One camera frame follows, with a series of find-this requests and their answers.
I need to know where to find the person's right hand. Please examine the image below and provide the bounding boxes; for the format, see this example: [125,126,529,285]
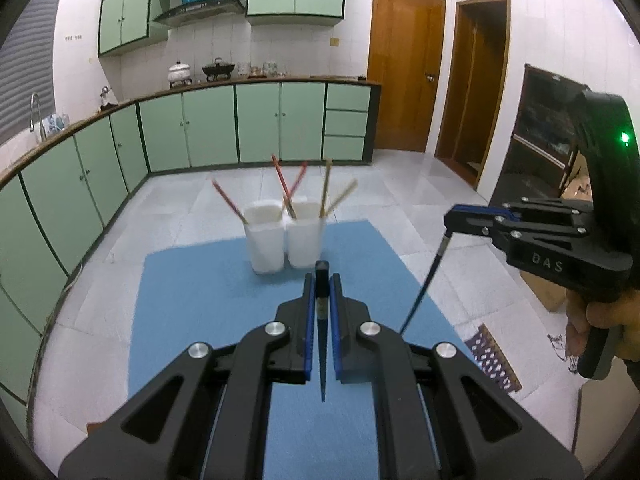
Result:
[564,287,640,362]

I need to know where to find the black wok on stand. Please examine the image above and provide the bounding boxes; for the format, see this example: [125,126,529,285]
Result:
[201,57,236,82]

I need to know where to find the steel range hood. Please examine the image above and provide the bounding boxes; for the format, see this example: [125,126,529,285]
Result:
[152,0,247,29]

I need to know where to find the white plastic cup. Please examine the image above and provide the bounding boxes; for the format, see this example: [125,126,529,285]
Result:
[285,200,326,270]
[242,199,286,275]

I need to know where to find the beige wooden chopstick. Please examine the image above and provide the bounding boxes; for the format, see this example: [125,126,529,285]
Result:
[319,158,333,219]
[322,178,358,219]

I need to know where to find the brown countertop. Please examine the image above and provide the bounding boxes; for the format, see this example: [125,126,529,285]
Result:
[0,75,384,187]

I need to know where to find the closed wooden door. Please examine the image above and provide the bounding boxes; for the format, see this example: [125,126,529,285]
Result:
[367,0,447,154]

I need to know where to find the metal sink faucet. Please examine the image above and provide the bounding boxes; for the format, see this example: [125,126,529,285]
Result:
[28,92,47,144]

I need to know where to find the green drawer stack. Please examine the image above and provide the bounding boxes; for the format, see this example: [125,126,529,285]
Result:
[322,82,374,164]

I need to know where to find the blue mat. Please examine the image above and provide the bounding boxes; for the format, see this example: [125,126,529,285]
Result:
[127,219,474,480]

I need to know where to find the red chopstick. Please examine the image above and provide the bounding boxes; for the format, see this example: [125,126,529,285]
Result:
[271,153,297,220]
[281,161,308,219]
[212,179,250,225]

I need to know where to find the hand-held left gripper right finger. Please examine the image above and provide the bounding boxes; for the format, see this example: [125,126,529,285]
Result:
[329,273,585,480]

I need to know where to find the white cooking pot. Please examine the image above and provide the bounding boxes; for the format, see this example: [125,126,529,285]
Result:
[167,59,193,86]

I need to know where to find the black chopstick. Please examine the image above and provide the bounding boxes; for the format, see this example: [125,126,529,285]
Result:
[314,260,330,404]
[398,230,451,336]

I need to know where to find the open wooden door frame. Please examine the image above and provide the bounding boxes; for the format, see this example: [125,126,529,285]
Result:
[433,0,513,191]

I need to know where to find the green base cabinets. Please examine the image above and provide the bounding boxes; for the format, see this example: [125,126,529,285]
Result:
[0,80,384,412]

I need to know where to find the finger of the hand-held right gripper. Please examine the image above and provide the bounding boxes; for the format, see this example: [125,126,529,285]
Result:
[443,203,587,237]
[501,197,597,226]

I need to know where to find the dark glass cabinet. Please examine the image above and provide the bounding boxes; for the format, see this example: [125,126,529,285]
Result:
[487,63,596,211]

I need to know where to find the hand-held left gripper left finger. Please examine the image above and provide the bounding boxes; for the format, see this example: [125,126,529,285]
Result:
[58,274,317,480]

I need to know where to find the grey window blinds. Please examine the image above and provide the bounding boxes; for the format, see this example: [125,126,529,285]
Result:
[0,0,66,147]

